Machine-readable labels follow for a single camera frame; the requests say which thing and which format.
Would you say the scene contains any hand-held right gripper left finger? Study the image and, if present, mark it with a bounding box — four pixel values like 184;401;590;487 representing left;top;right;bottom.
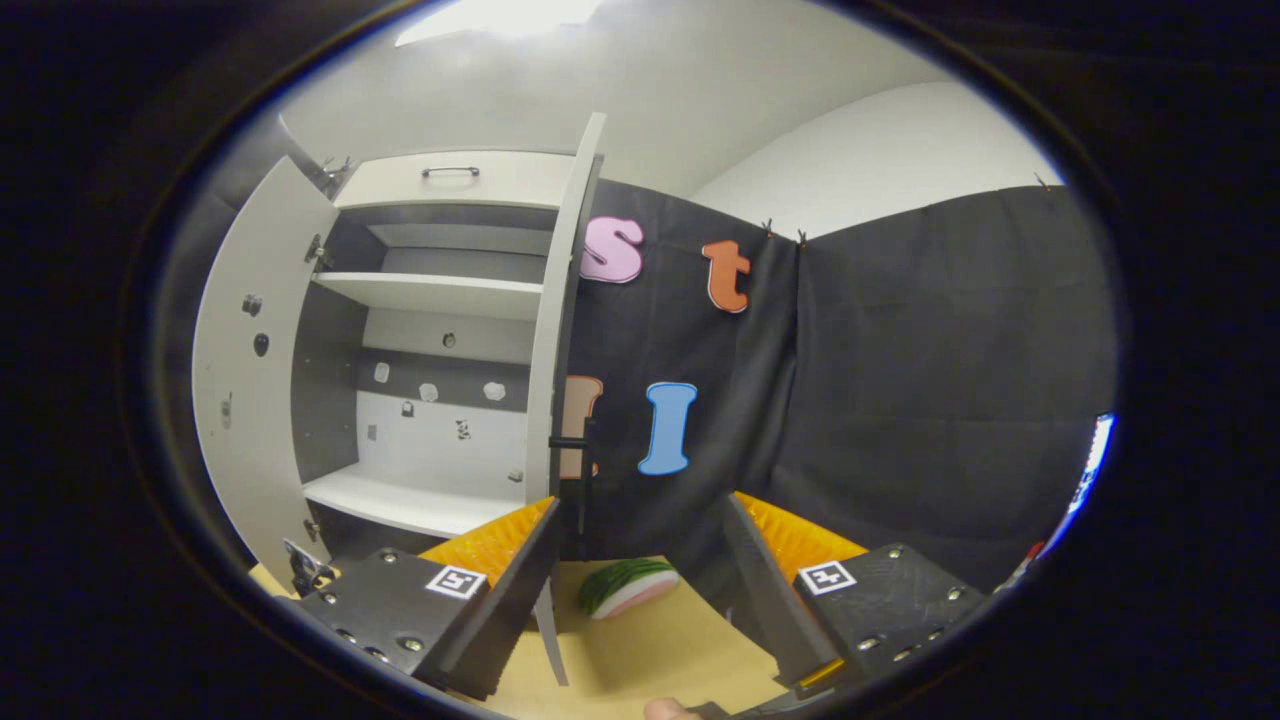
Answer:
295;497;563;701

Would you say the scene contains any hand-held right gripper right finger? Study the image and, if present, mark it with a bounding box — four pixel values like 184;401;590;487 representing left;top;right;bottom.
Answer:
722;492;986;699

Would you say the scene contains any white and grey cabinet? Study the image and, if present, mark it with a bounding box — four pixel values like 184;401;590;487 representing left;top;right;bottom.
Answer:
290;150;576;561

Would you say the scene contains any white cabinet door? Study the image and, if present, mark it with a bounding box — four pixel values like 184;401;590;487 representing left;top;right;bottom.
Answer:
522;112;608;689
190;155;341;591

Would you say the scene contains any white cabinet shelf board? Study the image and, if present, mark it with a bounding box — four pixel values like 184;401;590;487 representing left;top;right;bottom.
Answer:
312;272;544;321

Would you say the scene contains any white cabinet drawer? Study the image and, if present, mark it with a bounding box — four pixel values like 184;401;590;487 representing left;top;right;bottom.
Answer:
333;150;576;211

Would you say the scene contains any toy watermelon slice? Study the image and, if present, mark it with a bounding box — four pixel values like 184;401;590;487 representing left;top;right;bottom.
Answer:
578;558;681;621

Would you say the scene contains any bright lit screen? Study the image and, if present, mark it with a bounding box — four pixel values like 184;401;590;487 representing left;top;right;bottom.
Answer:
1030;413;1116;561

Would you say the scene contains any black door handle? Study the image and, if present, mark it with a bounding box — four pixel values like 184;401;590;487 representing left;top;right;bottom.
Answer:
548;420;601;561

